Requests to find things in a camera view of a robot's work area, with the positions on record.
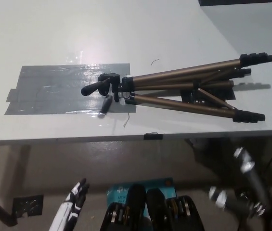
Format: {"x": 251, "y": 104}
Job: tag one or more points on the black flat object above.
{"x": 234, "y": 2}

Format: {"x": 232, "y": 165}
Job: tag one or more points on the black square tape patch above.
{"x": 188, "y": 96}

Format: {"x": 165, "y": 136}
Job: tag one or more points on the grey duct tape patch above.
{"x": 61, "y": 89}

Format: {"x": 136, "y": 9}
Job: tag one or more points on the teal printed box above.
{"x": 116, "y": 192}

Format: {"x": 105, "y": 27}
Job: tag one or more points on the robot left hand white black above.
{"x": 70, "y": 204}

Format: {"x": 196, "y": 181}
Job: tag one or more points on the small black tape strip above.
{"x": 153, "y": 136}

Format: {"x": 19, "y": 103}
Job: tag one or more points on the robot torso black blocks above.
{"x": 155, "y": 211}

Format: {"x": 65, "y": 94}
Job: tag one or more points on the crumpled black tape piece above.
{"x": 28, "y": 204}

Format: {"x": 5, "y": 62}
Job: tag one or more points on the bronze black camera tripod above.
{"x": 174, "y": 73}

